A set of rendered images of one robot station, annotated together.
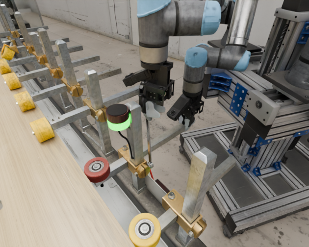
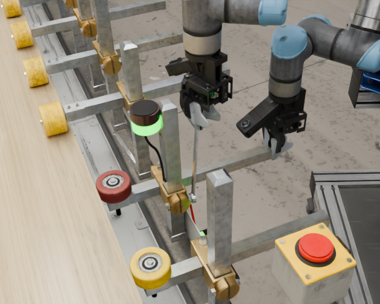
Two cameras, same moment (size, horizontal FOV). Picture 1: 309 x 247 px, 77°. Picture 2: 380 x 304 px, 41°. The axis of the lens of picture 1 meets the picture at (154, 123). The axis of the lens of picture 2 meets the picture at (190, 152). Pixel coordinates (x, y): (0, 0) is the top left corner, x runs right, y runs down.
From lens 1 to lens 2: 52 cm
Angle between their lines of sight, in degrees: 15
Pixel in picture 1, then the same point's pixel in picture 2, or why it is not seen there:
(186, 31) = (239, 20)
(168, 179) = (268, 259)
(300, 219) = not seen: outside the picture
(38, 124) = (49, 111)
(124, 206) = not seen: hidden behind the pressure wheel
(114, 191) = (140, 234)
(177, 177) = not seen: hidden behind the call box
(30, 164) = (32, 163)
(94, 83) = (131, 62)
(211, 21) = (271, 12)
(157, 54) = (202, 44)
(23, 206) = (19, 209)
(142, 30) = (184, 14)
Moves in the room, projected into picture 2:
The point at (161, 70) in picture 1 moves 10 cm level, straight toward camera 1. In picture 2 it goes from (208, 64) to (191, 91)
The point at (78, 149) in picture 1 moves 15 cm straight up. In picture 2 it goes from (102, 161) to (95, 125)
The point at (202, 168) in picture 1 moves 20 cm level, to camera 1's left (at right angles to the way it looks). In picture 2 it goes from (213, 192) to (104, 171)
